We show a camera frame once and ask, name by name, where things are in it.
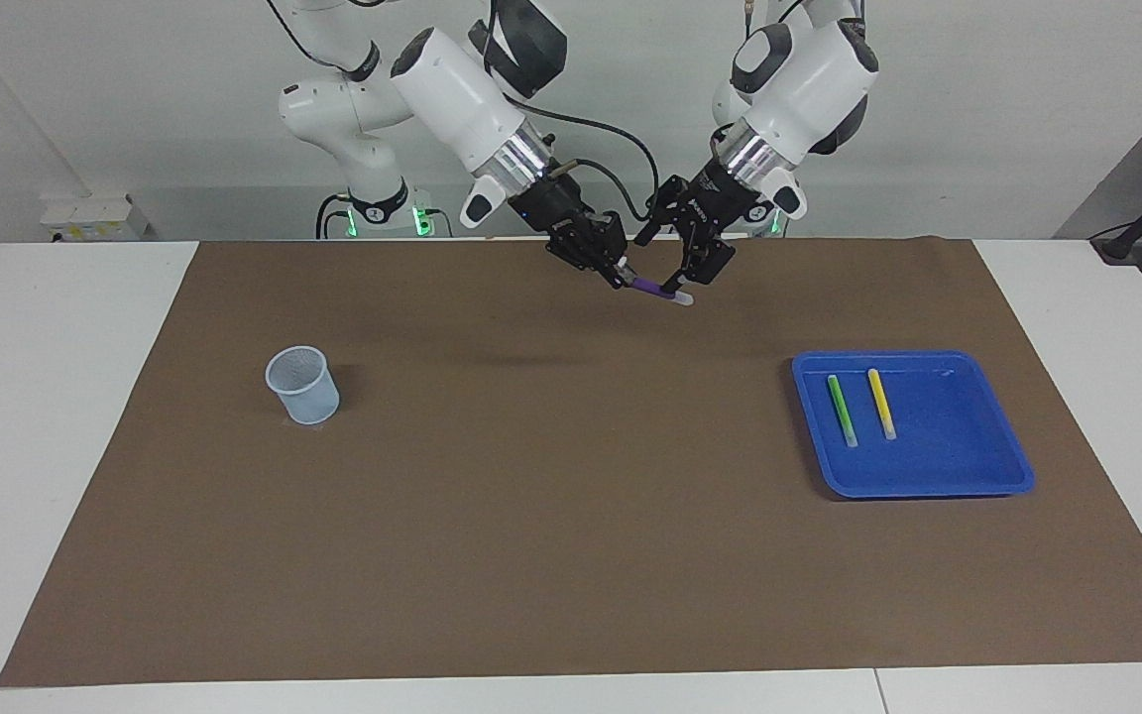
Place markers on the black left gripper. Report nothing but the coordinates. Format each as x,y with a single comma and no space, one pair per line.
725,198

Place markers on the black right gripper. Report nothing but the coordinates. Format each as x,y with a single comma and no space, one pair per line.
553,210

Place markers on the purple pen white cap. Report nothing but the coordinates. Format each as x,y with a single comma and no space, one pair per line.
652,288

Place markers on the green pen white cap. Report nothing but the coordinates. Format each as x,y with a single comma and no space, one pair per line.
841,409

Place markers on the yellow pen white cap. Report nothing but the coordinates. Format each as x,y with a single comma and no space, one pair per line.
880,402

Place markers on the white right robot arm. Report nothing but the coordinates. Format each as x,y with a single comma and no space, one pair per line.
452,89

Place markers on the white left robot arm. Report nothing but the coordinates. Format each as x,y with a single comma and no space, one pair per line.
809,79

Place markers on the blue plastic tray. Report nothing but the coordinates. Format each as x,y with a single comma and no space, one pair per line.
948,436

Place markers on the brown table mat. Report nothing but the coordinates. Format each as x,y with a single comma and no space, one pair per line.
571,496

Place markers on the translucent mesh pen cup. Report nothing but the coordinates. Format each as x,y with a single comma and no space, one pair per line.
308,397

